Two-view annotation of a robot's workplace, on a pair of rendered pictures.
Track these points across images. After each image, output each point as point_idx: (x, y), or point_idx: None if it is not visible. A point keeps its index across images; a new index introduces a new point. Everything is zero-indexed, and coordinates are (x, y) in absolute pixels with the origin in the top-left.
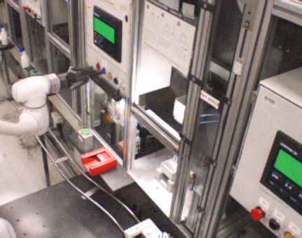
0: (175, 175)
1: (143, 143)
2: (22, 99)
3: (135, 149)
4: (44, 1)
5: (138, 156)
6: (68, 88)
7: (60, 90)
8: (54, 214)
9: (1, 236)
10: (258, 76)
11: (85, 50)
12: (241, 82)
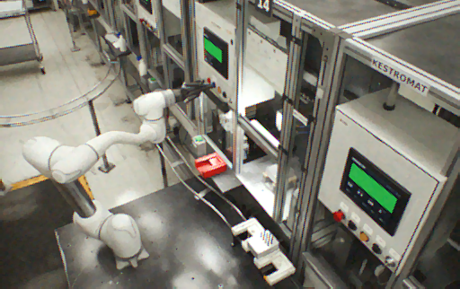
0: None
1: (251, 149)
2: (142, 113)
3: (243, 154)
4: (159, 15)
5: (246, 161)
6: None
7: None
8: (171, 213)
9: (127, 229)
10: (337, 100)
11: (198, 65)
12: (323, 105)
